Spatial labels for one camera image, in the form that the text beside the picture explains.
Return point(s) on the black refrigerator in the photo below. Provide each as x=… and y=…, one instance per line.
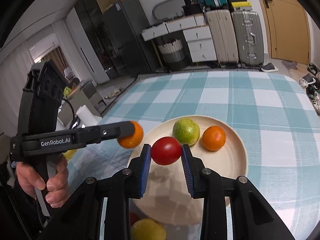
x=125, y=21

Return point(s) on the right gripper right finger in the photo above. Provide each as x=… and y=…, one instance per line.
x=252, y=216

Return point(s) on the beige ribbed suitcase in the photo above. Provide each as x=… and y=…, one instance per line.
x=223, y=35

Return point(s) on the person's left hand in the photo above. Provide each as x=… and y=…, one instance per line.
x=57, y=186

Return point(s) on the woven laundry basket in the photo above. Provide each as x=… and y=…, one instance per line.
x=172, y=51

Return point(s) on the orange tangerine on plate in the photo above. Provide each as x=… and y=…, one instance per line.
x=213, y=138

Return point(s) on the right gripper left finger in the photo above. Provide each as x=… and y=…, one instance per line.
x=105, y=201

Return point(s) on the wooden yellow door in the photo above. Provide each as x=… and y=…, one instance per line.
x=287, y=28

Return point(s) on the teal checkered tablecloth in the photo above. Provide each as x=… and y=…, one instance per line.
x=251, y=123

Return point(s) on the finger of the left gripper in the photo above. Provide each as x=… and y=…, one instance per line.
x=62, y=141

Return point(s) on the silver aluminium suitcase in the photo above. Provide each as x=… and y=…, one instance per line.
x=249, y=38

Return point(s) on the large green yellow lemon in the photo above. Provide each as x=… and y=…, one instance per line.
x=148, y=229

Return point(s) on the red tomato beside lemon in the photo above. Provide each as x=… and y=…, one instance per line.
x=133, y=218

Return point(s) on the white paper roll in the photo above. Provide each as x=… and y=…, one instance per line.
x=87, y=117

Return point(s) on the small green lime on plate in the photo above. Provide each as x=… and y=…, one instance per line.
x=186, y=131

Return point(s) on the orange tangerine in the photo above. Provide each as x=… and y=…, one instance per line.
x=213, y=138
x=134, y=140

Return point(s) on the red tomato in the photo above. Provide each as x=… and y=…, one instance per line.
x=133, y=218
x=166, y=151

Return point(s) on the white drawer desk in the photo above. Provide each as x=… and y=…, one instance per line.
x=193, y=31

